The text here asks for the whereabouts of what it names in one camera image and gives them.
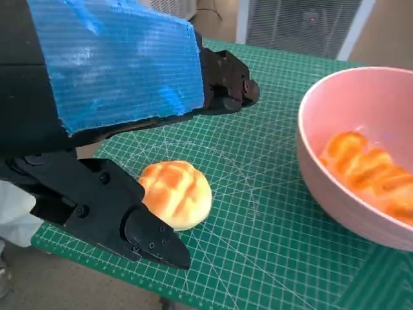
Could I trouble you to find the white mesh cabinet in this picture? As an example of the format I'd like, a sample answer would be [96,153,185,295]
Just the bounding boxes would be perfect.
[237,0,377,61]
[135,0,198,23]

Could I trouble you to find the pink bowl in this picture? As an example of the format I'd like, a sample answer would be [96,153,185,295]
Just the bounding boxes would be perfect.
[296,67,413,253]

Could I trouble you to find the round yellow toy bun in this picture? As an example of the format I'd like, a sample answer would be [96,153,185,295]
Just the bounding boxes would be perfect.
[138,161,213,232]

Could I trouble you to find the green cutting mat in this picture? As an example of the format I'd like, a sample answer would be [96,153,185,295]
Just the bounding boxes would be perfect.
[30,38,413,310]

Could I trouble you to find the long twisted orange toy bread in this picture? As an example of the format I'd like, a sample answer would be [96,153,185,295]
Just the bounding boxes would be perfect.
[319,131,413,227]

